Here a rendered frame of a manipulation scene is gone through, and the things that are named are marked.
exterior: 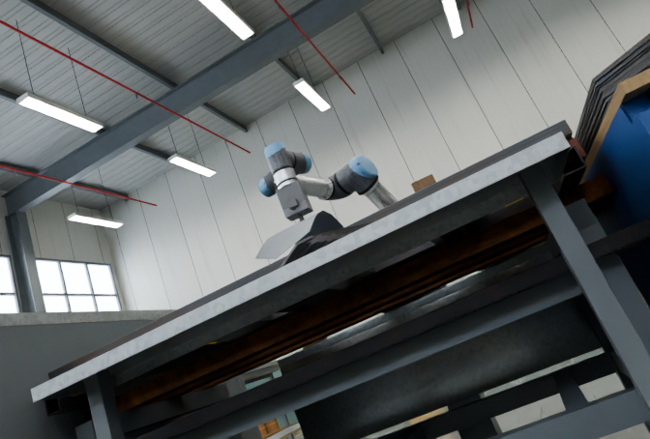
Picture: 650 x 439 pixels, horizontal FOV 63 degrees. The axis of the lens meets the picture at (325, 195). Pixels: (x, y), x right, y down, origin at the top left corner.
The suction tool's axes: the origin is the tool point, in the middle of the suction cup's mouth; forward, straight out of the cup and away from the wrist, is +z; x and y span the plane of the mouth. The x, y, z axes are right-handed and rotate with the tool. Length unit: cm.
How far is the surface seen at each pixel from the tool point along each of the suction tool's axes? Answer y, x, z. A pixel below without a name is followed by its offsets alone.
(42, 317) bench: -84, -23, -3
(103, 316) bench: -81, 3, -2
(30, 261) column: -764, 794, -420
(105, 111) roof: -455, 720, -617
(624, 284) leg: 67, -43, 52
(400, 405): 0, 42, 65
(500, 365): 39, 38, 65
